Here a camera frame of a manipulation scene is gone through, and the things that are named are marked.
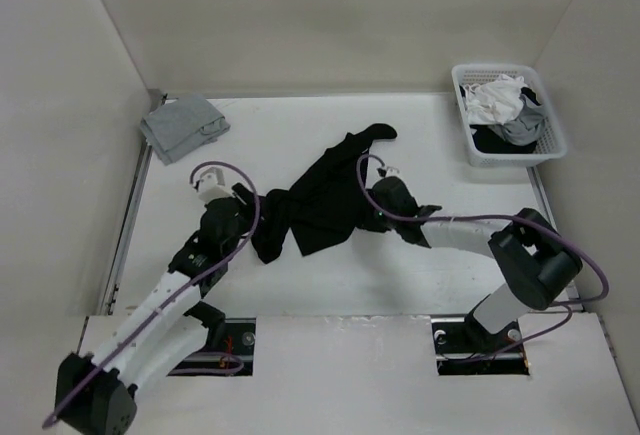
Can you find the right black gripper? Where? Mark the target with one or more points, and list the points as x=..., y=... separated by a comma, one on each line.
x=371, y=223

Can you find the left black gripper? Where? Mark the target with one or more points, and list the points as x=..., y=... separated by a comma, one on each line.
x=248, y=204

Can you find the black tank top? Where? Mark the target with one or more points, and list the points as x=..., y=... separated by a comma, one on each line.
x=324, y=206

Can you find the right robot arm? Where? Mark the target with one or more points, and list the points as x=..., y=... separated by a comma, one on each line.
x=535, y=266

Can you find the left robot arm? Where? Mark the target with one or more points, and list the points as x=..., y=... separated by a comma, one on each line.
x=98, y=393

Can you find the folded grey tank top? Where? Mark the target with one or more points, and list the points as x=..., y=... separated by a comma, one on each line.
x=176, y=129

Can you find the black garment in basket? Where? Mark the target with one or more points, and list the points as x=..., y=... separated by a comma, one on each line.
x=486, y=137

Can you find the white garment in basket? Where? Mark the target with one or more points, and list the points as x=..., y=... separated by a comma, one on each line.
x=494, y=103

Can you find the grey garment in basket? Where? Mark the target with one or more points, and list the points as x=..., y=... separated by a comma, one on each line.
x=525, y=129

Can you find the white plastic laundry basket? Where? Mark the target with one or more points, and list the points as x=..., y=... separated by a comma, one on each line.
x=552, y=145

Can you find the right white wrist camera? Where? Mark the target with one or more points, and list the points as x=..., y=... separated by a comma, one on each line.
x=388, y=171

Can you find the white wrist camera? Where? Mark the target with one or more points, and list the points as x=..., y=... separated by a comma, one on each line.
x=388, y=171
x=209, y=184

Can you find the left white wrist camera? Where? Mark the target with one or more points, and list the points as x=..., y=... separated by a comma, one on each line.
x=209, y=184

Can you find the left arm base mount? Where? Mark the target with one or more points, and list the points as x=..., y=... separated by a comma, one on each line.
x=231, y=353

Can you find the right metal table rail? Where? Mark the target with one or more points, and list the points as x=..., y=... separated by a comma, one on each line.
x=570, y=295

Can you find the metal table rail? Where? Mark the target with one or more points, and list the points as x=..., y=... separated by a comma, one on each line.
x=570, y=295
x=111, y=279

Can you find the left metal table rail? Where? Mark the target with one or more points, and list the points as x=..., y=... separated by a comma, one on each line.
x=111, y=279

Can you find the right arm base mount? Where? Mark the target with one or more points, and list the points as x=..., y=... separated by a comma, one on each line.
x=463, y=350

